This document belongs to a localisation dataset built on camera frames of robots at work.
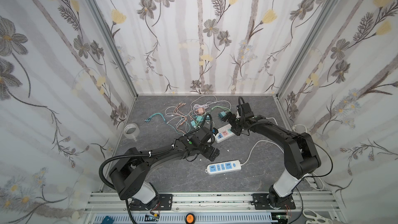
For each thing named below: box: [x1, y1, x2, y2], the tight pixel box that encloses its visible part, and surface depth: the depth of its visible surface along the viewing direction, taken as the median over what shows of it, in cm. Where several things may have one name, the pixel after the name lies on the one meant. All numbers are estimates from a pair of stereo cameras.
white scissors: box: [302, 208, 334, 224], surface depth 71 cm
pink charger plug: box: [197, 107, 205, 116], surface depth 110 cm
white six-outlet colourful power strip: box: [214, 123, 236, 144], surface depth 97 cm
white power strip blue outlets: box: [205, 159, 242, 175], surface depth 85 cm
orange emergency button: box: [185, 212, 196, 224], surface depth 64 cm
